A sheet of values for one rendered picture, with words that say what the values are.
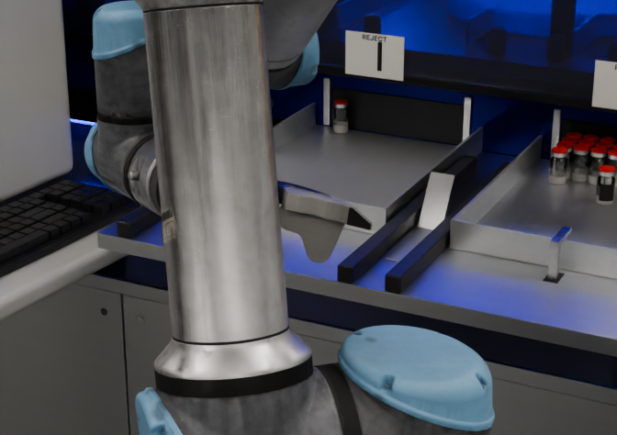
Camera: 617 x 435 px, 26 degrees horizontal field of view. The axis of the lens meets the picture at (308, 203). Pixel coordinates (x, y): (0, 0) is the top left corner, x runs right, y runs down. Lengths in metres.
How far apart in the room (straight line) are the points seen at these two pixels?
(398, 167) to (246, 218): 0.87
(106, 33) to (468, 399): 0.53
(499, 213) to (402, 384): 0.70
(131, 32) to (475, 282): 0.46
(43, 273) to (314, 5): 0.66
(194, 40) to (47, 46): 1.03
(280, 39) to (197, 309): 0.36
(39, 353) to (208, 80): 1.43
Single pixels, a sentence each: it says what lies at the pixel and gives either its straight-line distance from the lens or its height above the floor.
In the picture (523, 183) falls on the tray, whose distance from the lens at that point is 1.75.
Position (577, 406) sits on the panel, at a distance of 1.88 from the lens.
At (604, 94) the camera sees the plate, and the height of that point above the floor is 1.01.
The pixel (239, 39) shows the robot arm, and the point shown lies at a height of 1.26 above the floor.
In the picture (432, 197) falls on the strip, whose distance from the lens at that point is 1.60.
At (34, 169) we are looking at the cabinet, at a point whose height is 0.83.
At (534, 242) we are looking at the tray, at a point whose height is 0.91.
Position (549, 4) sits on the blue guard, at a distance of 1.70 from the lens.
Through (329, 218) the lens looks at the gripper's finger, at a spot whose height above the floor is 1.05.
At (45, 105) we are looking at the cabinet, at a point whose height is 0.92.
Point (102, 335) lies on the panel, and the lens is 2.21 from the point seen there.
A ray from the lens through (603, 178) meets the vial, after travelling 1.68.
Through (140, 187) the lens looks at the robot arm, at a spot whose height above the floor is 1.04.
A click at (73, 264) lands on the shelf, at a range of 1.71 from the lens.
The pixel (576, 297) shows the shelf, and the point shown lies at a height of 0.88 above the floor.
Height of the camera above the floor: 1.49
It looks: 21 degrees down
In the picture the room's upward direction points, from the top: straight up
